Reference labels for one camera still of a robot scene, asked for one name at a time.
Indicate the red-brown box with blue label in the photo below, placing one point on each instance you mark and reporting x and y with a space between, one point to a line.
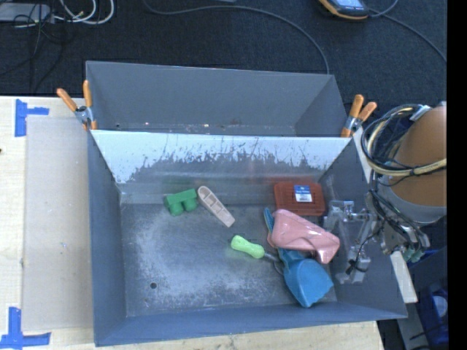
292 204

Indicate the pale flat board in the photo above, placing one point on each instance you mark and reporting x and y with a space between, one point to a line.
54 213

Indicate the green toy block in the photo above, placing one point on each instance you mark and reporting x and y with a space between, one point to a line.
179 202

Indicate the beige boat-shaped toy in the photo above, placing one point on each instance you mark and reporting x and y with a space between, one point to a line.
217 206

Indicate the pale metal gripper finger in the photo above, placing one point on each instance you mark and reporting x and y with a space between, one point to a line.
343 211
355 264

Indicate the grey metal bin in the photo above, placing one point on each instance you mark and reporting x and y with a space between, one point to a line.
204 261

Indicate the blue plastic scoop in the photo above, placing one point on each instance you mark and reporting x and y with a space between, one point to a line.
306 281

